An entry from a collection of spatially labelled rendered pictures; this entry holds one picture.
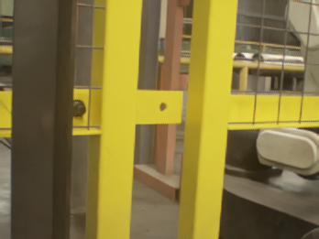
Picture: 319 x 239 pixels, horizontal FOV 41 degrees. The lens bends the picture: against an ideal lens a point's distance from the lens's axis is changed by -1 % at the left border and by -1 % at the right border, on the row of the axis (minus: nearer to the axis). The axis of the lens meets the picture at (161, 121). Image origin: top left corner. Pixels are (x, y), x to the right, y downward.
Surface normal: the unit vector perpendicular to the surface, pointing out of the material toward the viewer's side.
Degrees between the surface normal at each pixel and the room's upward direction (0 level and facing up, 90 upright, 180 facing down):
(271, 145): 90
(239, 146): 90
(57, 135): 90
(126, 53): 90
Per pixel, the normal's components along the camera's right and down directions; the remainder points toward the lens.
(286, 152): -0.79, 0.04
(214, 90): 0.50, 0.15
